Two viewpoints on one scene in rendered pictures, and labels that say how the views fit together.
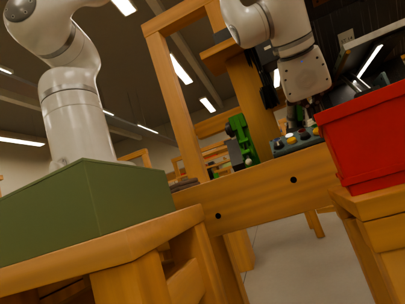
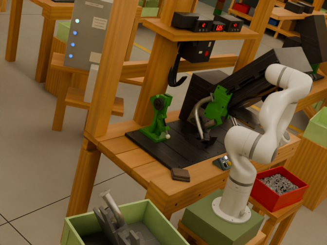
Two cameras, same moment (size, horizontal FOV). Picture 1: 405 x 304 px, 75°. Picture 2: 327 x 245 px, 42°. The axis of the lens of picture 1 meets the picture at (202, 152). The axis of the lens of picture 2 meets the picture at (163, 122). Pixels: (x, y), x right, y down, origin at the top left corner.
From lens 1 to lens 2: 239 cm
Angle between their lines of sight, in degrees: 77
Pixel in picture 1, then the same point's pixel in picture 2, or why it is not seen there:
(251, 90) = (167, 65)
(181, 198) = (193, 188)
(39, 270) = not seen: outside the picture
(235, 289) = (87, 200)
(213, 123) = (124, 71)
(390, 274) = (271, 229)
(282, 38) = not seen: hidden behind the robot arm
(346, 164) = (275, 206)
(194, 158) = (110, 105)
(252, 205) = (209, 189)
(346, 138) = (278, 201)
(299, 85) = not seen: hidden behind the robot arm
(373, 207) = (278, 218)
